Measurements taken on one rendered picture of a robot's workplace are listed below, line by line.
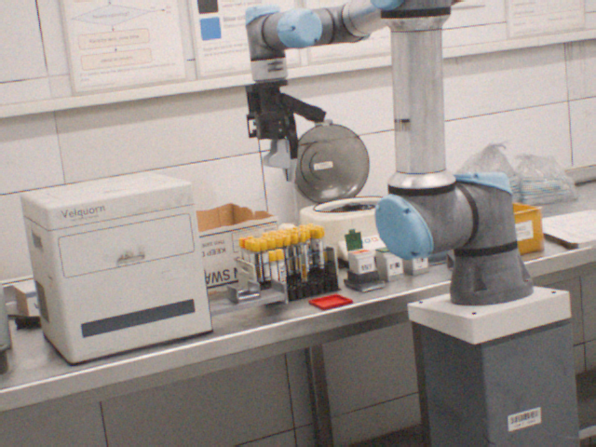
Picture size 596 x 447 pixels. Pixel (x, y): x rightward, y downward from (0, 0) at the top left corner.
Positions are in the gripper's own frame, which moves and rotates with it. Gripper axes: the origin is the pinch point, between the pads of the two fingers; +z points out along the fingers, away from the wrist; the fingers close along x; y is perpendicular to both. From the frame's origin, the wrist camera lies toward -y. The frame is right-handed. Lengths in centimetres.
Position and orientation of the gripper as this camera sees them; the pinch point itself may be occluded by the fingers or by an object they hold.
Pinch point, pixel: (291, 174)
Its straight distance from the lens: 207.5
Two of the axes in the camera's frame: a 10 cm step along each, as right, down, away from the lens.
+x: 4.1, 1.1, -9.0
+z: 1.2, 9.8, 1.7
